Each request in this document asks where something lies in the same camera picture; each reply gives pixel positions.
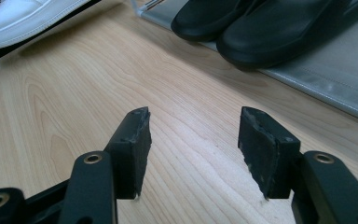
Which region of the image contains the white sneaker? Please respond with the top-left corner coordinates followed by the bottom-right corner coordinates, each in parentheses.
top-left (0, 0), bottom-right (91, 50)

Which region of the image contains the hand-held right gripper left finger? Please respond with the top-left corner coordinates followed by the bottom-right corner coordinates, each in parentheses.
top-left (103, 106), bottom-right (153, 200)

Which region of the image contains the metal shoe rack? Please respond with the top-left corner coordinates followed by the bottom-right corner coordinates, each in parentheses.
top-left (130, 0), bottom-right (358, 126)

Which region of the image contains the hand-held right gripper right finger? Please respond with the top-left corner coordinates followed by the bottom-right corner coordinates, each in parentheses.
top-left (238, 105), bottom-right (302, 200)

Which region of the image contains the black slipper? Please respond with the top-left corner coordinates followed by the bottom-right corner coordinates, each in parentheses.
top-left (171, 0), bottom-right (255, 42)
top-left (216, 0), bottom-right (358, 70)

